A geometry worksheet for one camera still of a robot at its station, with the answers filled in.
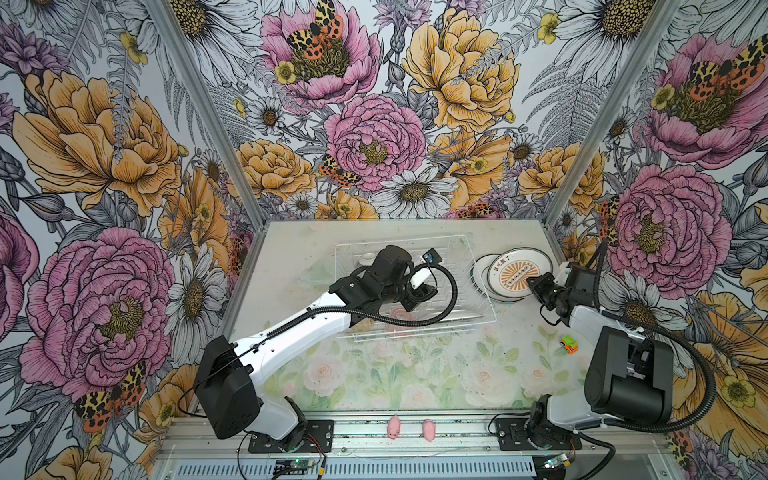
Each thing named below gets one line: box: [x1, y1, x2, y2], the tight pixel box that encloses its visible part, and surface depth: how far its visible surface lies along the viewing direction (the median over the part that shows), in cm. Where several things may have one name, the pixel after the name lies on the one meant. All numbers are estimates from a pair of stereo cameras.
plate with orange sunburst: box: [487, 247, 553, 298], surface depth 99 cm
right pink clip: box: [423, 419, 436, 442], surface depth 76 cm
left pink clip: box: [387, 415, 401, 440], surface depth 77 cm
